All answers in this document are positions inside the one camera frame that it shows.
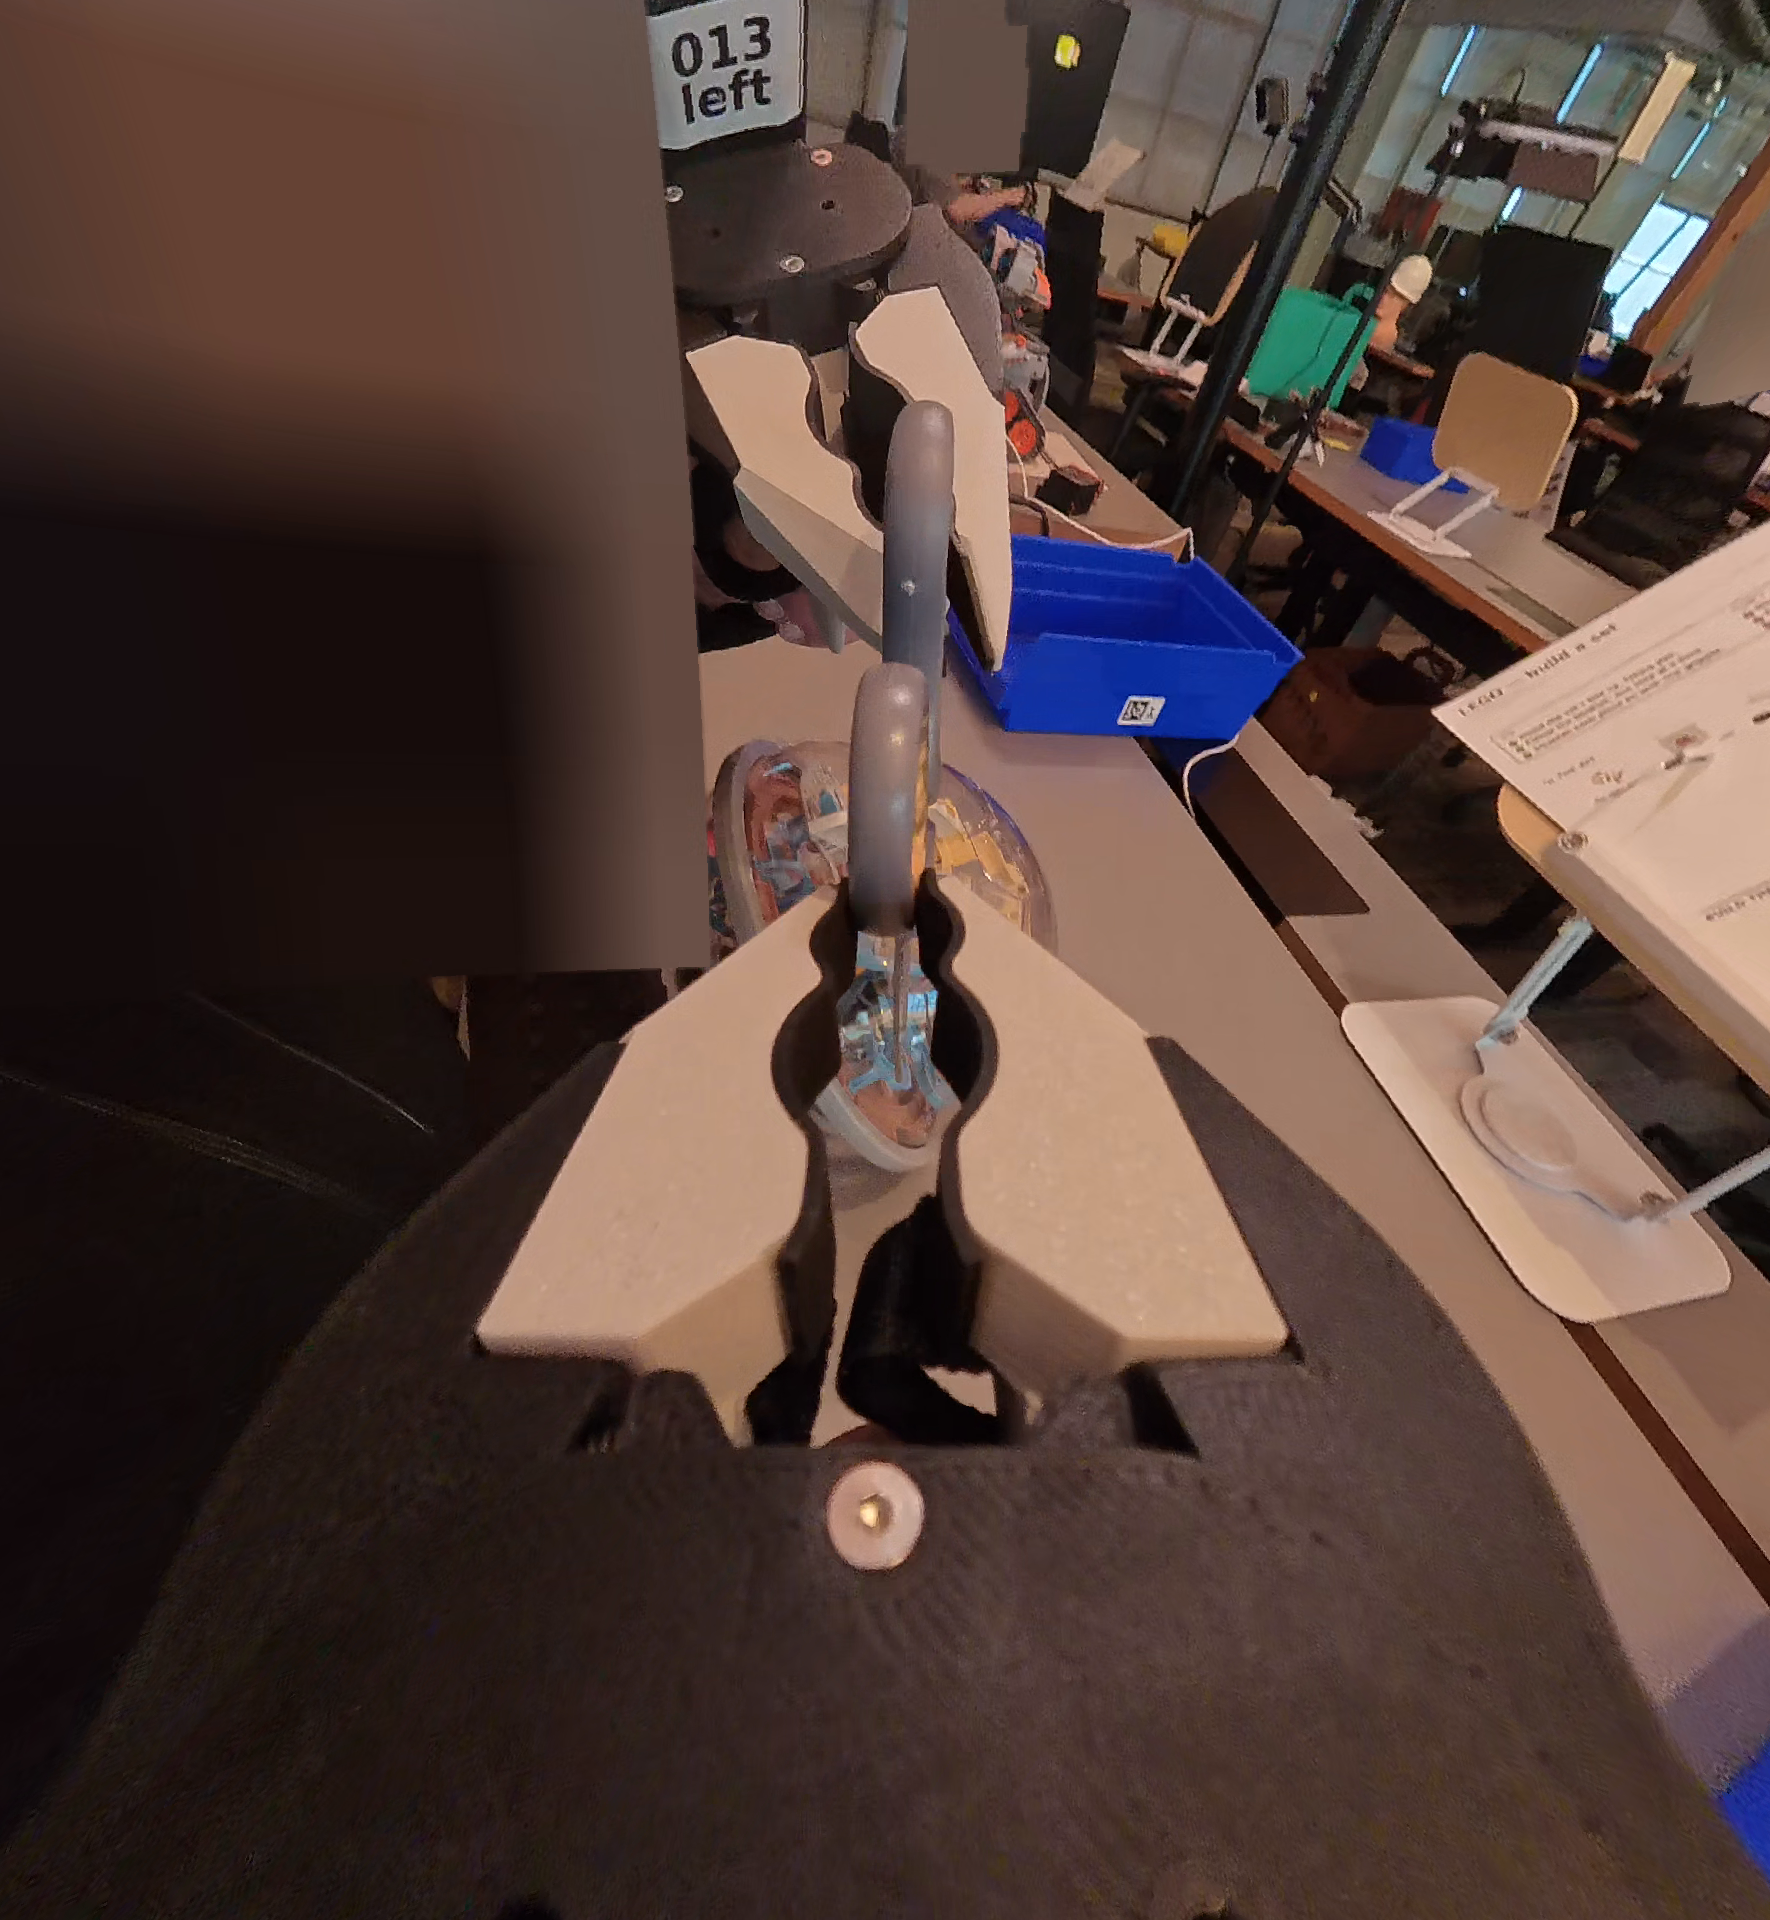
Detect clear maze puzzle ball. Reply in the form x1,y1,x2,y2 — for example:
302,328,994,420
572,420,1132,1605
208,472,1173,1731
702,725,1053,1178

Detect white cable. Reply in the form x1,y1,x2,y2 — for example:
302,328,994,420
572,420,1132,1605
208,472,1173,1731
1174,725,1262,831

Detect blue bin with square label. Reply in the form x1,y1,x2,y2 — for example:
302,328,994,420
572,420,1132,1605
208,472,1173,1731
938,535,1304,747

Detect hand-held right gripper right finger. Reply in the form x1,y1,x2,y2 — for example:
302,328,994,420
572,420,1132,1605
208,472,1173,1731
925,883,1293,1433

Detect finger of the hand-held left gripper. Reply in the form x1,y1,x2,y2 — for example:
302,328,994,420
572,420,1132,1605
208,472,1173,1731
848,289,1014,679
683,335,885,654

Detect grey scissors with yellow lining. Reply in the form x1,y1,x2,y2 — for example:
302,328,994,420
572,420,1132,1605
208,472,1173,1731
842,400,968,1085

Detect green bag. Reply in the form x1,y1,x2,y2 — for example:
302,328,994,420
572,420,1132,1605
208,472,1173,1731
1238,283,1386,408

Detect black upright board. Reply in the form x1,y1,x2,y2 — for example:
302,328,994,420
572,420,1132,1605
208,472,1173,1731
1476,221,1621,392

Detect tan-backed document stand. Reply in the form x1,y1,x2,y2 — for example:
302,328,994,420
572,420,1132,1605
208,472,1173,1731
1367,352,1579,563

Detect white document stand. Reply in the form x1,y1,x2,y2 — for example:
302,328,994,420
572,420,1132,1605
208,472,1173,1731
1336,782,1770,1329

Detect black pole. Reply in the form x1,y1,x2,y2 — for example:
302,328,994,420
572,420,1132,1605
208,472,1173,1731
1173,0,1413,501

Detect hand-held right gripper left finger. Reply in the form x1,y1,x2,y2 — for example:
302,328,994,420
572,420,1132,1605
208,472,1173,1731
480,885,837,1450

